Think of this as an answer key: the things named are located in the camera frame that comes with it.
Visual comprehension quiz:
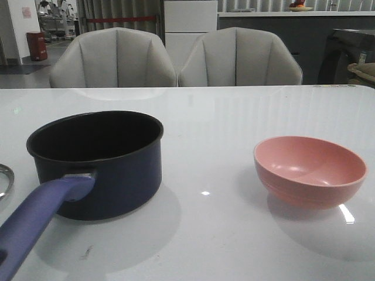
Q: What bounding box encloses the left grey chair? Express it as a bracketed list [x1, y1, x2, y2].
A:
[49, 28, 177, 88]

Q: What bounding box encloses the grey chair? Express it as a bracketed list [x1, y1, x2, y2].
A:
[178, 27, 303, 87]
[49, 28, 177, 88]

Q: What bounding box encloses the glass pot lid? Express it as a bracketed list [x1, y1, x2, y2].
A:
[1, 164, 15, 201]

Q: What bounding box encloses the red bin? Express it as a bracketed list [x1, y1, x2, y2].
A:
[26, 32, 47, 61]

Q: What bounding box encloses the dark grey sideboard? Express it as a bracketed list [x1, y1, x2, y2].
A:
[218, 12, 374, 84]

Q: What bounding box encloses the fruit plate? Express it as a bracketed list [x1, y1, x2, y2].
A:
[287, 0, 313, 12]

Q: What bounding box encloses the white drawer cabinet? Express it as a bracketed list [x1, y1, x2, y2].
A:
[164, 1, 217, 72]

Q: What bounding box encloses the right grey chair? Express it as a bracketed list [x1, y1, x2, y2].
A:
[178, 27, 303, 87]

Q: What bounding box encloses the dark blue saucepan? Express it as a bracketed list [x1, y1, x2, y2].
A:
[1, 111, 163, 280]

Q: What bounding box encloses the beige cushion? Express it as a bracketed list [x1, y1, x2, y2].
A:
[347, 63, 375, 88]

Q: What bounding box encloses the pink bowl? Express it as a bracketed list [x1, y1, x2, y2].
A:
[253, 136, 368, 210]

